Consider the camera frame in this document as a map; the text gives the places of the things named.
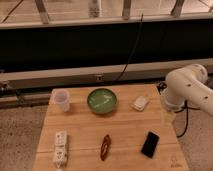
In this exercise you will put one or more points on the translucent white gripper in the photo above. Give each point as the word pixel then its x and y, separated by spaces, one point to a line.
pixel 167 117

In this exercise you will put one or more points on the green ceramic bowl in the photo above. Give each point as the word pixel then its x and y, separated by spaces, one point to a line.
pixel 102 101

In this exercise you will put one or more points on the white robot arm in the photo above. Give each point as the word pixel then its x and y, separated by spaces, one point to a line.
pixel 186 84

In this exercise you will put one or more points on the black smartphone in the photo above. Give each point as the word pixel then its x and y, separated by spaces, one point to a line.
pixel 150 144

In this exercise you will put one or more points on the small white box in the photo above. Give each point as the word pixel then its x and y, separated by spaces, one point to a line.
pixel 140 103

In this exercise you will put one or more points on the clear plastic measuring cup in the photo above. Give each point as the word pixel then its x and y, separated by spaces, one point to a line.
pixel 61 98

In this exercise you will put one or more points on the white power strip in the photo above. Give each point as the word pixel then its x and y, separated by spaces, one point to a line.
pixel 60 150

